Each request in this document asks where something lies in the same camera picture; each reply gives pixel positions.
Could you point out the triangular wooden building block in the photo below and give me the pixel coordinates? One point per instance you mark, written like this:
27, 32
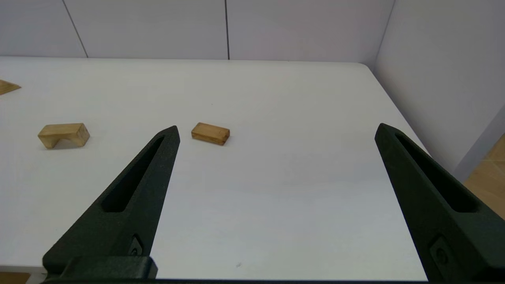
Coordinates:
8, 86

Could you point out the arched wooden building block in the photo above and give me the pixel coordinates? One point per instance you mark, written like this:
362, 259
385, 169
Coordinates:
63, 133

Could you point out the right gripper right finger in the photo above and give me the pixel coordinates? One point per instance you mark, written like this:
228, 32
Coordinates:
426, 205

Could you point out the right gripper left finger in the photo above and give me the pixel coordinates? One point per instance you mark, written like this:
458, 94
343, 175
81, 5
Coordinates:
150, 197

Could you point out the rectangular wooden building block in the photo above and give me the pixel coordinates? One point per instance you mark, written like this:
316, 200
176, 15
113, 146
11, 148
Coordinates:
210, 133

